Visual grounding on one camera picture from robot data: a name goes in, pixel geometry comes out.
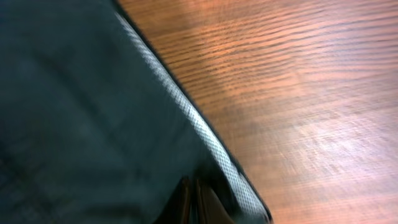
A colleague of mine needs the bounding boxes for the black shorts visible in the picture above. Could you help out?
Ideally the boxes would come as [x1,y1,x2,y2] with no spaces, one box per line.
[1,1,272,223]

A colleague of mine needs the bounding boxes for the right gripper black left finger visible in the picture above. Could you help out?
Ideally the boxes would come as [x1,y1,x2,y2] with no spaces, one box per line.
[155,177,191,224]

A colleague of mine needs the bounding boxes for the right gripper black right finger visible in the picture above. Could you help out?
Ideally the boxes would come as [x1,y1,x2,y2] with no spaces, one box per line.
[196,179,234,224]

